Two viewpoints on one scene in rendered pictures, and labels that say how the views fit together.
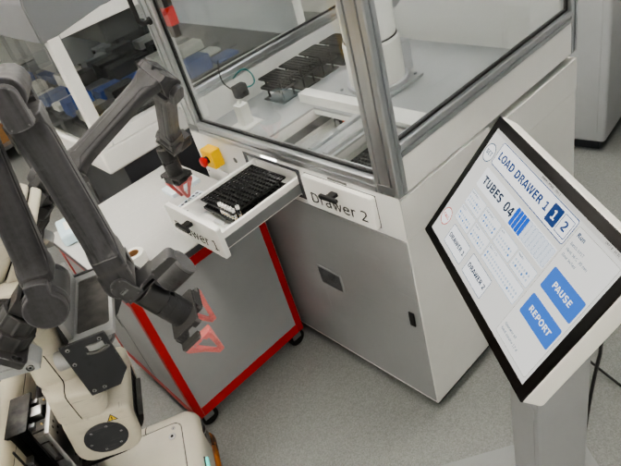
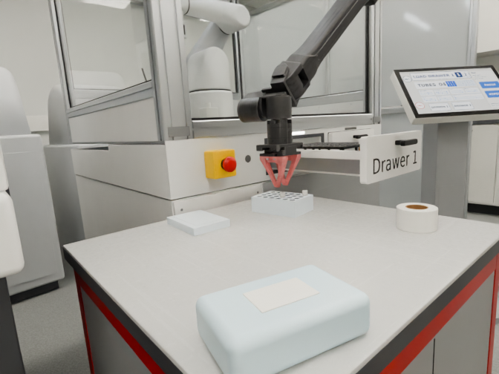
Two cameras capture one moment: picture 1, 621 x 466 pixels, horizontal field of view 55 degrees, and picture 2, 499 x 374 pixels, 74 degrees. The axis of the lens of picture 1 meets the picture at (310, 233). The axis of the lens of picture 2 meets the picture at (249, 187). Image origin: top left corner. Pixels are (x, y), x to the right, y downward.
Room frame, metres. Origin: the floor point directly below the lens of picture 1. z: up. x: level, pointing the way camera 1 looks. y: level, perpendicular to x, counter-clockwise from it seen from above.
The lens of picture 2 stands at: (2.00, 1.14, 0.97)
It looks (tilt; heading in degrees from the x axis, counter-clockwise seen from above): 10 degrees down; 264
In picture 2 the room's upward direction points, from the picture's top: 3 degrees counter-clockwise
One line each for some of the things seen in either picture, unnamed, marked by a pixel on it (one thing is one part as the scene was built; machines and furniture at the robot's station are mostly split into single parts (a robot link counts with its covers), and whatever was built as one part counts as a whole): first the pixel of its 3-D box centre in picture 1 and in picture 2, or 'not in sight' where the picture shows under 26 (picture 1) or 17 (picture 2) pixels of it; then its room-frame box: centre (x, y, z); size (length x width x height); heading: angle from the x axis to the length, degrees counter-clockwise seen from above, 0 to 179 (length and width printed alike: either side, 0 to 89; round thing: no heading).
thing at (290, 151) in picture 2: (181, 185); (281, 166); (1.84, 0.38, 0.87); 0.07 x 0.07 x 0.09; 42
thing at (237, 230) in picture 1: (248, 195); (326, 156); (1.66, 0.16, 0.86); 0.40 x 0.26 x 0.06; 124
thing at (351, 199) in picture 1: (339, 201); (353, 145); (1.46, -0.11, 0.87); 0.29 x 0.02 x 0.11; 34
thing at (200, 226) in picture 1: (196, 228); (393, 154); (1.54, 0.33, 0.87); 0.29 x 0.02 x 0.11; 34
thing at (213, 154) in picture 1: (211, 156); (220, 163); (1.98, 0.26, 0.88); 0.07 x 0.05 x 0.07; 34
